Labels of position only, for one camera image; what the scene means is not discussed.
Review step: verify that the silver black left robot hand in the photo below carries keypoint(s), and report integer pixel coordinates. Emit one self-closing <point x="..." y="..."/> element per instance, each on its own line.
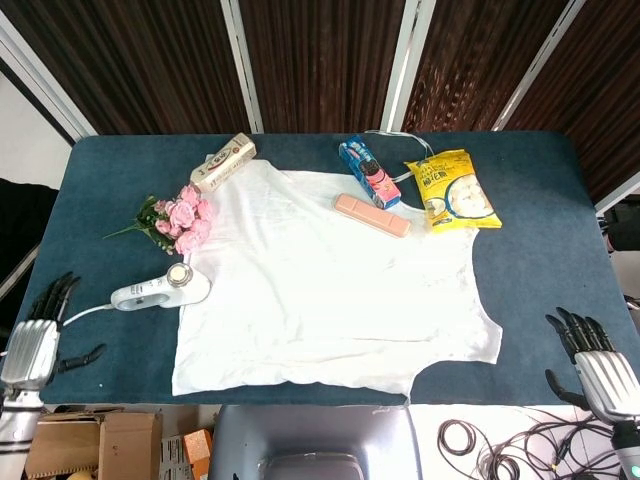
<point x="30" y="355"/>

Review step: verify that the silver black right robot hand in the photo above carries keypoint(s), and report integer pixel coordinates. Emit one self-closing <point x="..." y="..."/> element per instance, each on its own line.
<point x="612" y="385"/>

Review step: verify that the white handheld steamer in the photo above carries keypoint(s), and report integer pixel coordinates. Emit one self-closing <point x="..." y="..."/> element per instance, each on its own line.
<point x="192" y="292"/>

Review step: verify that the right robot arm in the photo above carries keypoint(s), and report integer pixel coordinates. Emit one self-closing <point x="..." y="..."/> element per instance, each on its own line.
<point x="627" y="447"/>

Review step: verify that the white cloth garment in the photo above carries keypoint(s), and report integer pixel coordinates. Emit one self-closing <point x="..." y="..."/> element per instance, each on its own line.
<point x="325" y="290"/>

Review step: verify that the brown cardboard box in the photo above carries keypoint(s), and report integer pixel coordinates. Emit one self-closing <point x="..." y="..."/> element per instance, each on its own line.
<point x="125" y="440"/>

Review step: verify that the black chair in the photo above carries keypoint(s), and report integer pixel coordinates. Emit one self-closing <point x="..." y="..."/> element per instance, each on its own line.
<point x="20" y="225"/>

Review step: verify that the black equipment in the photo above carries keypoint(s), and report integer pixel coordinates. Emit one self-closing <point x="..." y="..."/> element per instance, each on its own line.
<point x="625" y="227"/>

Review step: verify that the dark teal table cover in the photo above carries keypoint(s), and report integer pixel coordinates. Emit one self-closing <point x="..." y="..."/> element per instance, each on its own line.
<point x="540" y="210"/>

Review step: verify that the small orange box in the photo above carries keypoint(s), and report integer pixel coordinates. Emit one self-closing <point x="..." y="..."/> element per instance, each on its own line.
<point x="197" y="450"/>

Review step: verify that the pink flower bouquet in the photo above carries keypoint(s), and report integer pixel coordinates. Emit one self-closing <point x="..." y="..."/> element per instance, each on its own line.
<point x="185" y="220"/>

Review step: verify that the yellow snack bag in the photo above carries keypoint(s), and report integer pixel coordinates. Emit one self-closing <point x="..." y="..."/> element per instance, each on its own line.
<point x="455" y="195"/>

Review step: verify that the beige milk carton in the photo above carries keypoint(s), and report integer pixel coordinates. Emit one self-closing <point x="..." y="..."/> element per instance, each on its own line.
<point x="222" y="162"/>

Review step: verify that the pink rectangular bar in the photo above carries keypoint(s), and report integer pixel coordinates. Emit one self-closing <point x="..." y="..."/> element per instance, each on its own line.
<point x="372" y="215"/>

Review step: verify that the grey robot torso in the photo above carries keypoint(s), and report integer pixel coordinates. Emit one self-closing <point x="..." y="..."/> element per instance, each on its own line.
<point x="315" y="430"/>

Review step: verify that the blue cookie box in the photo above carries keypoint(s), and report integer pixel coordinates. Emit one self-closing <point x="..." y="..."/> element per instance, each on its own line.
<point x="370" y="172"/>

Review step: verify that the brown folding partition screen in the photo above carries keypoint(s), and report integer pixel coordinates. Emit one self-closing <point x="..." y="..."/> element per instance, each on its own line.
<point x="325" y="60"/>

